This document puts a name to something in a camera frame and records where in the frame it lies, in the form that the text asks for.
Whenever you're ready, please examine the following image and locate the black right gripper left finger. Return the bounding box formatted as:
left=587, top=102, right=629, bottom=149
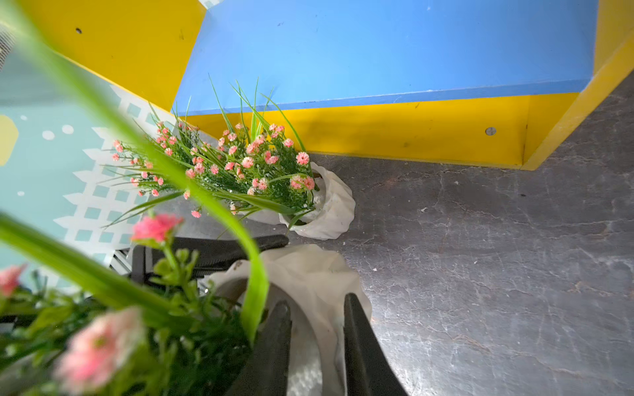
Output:
left=226, top=301, right=292, bottom=396

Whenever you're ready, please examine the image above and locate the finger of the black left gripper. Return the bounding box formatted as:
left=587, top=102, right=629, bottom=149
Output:
left=130, top=234, right=289, bottom=285

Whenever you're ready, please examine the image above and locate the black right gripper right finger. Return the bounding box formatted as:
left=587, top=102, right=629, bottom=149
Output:
left=343, top=293, right=407, bottom=396

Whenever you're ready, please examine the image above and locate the pink flower pot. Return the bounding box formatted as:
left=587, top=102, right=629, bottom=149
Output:
left=112, top=86, right=356, bottom=240
left=1, top=1, right=371, bottom=395

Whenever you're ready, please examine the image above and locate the yellow pink blue wooden rack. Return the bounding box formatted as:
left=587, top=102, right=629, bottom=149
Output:
left=14, top=0, right=634, bottom=172

